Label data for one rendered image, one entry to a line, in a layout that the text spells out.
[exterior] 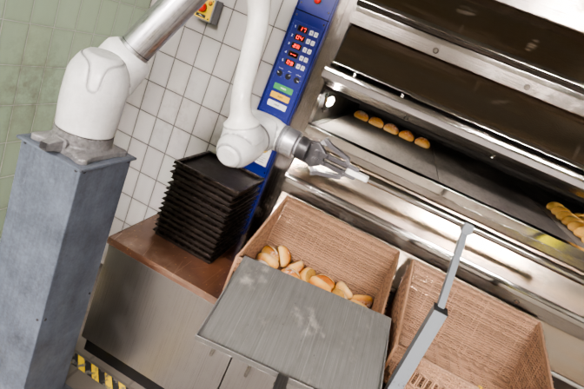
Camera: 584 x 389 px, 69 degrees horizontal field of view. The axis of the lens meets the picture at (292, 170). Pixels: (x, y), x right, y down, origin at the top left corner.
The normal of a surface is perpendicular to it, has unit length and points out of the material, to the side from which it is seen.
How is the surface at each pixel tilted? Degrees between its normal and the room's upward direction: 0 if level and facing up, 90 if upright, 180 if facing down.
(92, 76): 70
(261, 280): 21
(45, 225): 90
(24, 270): 90
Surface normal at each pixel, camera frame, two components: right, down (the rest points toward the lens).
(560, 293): -0.14, -0.13
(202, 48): -0.28, 0.18
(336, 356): 0.22, -0.77
